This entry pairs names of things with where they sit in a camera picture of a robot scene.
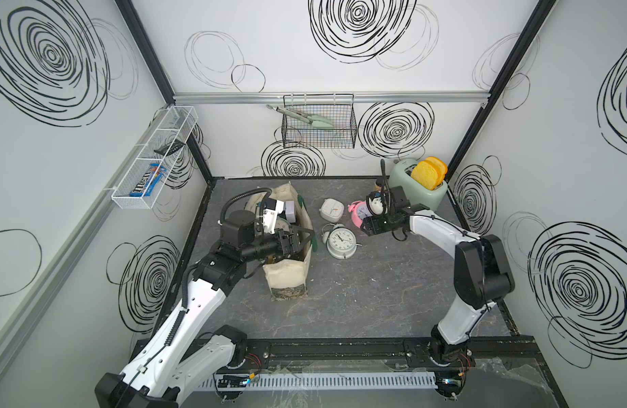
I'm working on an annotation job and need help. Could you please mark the mint green toaster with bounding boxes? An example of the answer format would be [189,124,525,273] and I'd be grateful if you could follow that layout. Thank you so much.
[388,157,449,211]

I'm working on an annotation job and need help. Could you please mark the small white square clock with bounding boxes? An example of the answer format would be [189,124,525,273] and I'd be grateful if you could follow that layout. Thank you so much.
[284,201,297,224]

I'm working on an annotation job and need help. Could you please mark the white twin bell clock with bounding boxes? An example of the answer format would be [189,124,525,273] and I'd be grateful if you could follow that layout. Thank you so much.
[322,223,361,260]

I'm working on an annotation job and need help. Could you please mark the pink round alarm clock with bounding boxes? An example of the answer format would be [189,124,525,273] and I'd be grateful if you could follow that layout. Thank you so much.
[347,201,372,229]

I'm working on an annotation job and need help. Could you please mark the white wire wall shelf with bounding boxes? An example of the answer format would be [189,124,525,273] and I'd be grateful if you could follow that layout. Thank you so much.
[111,105,198,210]

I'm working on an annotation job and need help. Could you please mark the cream canvas tote bag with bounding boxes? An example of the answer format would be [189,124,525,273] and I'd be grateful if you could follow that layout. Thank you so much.
[245,183,317,301]

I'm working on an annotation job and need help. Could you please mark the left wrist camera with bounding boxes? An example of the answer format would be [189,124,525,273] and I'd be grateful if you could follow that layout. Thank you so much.
[260,195,285,234]

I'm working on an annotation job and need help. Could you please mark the blue candy packet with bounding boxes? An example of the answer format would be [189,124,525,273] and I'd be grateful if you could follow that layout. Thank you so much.
[129,163,165,197]

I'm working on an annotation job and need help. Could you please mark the yellow toast slice back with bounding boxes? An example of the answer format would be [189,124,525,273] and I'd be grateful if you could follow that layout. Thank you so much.
[425,156,448,177]

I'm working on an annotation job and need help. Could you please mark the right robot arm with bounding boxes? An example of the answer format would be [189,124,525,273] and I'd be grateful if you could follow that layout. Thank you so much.
[361,186,515,367]

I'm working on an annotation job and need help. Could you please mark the white cable duct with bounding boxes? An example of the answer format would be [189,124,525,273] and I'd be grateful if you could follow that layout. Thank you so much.
[195,371,439,394]

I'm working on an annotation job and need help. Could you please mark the yellow toast slice front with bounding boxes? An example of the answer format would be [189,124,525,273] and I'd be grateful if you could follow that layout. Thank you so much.
[410,161,444,190]

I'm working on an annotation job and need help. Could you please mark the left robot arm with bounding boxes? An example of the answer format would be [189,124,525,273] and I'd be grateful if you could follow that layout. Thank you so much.
[95,210,315,407]

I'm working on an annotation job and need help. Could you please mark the black wire basket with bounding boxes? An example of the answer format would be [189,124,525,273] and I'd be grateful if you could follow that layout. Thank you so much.
[279,93,358,150]

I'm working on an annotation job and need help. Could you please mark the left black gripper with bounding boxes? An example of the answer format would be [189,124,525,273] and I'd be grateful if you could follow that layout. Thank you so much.
[240,228,313,265]

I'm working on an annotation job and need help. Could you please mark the black remote control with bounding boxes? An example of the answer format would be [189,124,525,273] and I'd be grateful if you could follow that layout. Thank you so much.
[153,140,185,156]

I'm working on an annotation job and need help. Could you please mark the green kitchen tongs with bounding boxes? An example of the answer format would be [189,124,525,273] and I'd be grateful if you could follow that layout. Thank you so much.
[266,105,335,130]

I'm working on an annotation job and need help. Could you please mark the yellow toast slice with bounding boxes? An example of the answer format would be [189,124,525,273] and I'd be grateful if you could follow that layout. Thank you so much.
[425,156,448,177]
[410,161,444,190]

